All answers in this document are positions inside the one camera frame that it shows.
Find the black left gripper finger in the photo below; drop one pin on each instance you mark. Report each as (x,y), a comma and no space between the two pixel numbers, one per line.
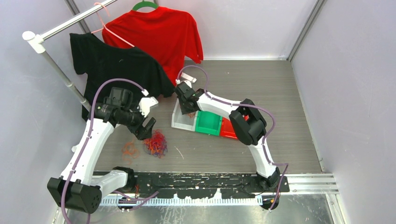
(142,135)
(148,124)

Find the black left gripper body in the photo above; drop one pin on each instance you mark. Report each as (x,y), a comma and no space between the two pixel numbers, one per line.
(131,118)

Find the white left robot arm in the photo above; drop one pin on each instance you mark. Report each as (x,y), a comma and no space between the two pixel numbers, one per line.
(76,188)

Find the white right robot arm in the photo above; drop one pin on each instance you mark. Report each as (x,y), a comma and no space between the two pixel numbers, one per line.
(247,122)

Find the white plastic bin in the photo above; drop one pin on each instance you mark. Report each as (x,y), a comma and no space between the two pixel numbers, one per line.
(183,122)

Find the green plastic bin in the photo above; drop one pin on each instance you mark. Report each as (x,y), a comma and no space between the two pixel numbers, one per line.
(208,123)

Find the red plastic bin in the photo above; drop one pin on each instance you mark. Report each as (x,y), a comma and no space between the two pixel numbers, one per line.
(227,130)

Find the red t-shirt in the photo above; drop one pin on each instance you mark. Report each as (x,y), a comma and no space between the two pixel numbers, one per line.
(168,35)

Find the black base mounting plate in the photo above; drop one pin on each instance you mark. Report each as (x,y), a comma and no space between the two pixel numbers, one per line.
(202,185)

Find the black t-shirt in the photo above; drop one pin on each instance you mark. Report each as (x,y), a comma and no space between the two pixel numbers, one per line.
(102,62)

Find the pink clothes hanger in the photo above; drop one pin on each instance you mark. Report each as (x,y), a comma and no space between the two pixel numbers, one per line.
(104,27)

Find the green clothes hanger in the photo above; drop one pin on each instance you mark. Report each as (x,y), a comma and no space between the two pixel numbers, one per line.
(143,4)

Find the metal clothes rack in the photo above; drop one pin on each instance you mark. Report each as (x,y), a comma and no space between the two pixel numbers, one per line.
(59,106)

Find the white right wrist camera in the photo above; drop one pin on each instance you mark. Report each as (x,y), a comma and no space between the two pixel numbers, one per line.
(187,82)

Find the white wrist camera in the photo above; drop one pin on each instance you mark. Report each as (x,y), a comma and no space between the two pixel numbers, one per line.
(147,103)
(187,82)

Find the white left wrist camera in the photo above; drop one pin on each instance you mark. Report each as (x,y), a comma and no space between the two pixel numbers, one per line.
(147,103)

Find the white slotted cable duct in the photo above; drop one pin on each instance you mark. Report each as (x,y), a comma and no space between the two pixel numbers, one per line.
(117,200)

